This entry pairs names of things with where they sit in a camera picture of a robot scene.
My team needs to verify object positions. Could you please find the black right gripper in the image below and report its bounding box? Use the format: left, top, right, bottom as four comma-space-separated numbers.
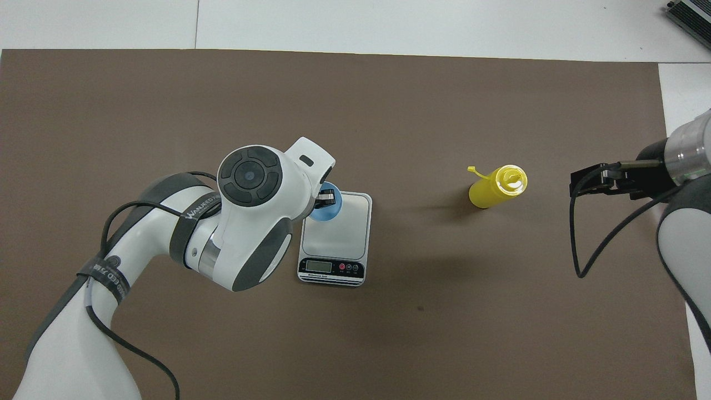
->
570, 139, 674, 201

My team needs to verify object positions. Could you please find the light blue plastic cup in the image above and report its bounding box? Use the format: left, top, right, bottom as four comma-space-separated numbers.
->
307, 182, 344, 222

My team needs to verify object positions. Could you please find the yellow squeeze seasoning bottle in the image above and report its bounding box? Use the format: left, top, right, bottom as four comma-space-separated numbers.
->
467, 164, 528, 209

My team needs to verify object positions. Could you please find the silver digital kitchen scale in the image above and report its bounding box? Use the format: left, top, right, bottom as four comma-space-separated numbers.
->
297, 191, 373, 288

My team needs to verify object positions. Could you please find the brown table mat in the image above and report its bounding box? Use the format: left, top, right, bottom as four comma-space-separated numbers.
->
0, 49, 697, 400

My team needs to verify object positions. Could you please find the grey ribbed metal device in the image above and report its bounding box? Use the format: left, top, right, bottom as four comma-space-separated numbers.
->
665, 0, 711, 52

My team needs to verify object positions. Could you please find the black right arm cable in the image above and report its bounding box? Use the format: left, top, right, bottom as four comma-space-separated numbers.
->
570, 160, 684, 278

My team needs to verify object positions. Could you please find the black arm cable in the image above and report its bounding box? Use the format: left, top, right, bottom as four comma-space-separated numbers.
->
570, 160, 684, 278
83, 171, 218, 400

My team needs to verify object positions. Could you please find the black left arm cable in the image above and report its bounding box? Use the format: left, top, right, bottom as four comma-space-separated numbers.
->
83, 171, 218, 400

